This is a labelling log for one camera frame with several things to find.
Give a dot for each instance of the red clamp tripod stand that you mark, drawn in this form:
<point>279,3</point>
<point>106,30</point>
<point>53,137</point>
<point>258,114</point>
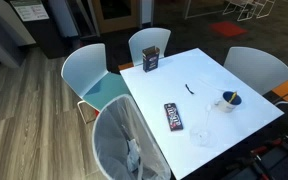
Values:
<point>267,162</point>

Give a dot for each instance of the white chair far middle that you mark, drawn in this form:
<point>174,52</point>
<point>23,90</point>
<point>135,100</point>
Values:
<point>144,39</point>

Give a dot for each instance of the small black object on table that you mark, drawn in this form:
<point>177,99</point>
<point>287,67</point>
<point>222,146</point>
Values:
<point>189,90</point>

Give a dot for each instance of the white chair orange seat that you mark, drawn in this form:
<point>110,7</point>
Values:
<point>258,69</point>

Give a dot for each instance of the open blue cardboard box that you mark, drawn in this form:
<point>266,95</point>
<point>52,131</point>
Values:
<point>150,58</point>

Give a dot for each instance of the clear plastic bag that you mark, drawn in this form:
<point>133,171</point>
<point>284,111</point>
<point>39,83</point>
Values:
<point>206,99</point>

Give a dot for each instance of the white trash bin with liner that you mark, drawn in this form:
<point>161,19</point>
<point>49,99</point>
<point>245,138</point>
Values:
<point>123,146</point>

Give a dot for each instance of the brown M&M's candy box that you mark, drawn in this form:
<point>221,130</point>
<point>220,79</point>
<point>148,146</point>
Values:
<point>173,117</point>

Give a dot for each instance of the white chair teal seat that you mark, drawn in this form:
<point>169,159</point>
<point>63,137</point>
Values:
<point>85,72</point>

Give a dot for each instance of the white wire frame chairs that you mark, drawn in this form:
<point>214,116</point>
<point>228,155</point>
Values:
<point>249,8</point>

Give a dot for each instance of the white poster sign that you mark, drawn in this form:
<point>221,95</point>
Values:
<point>30,10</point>

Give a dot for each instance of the yellow item in mug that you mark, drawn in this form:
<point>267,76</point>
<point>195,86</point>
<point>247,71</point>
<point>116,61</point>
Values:
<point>233,96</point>

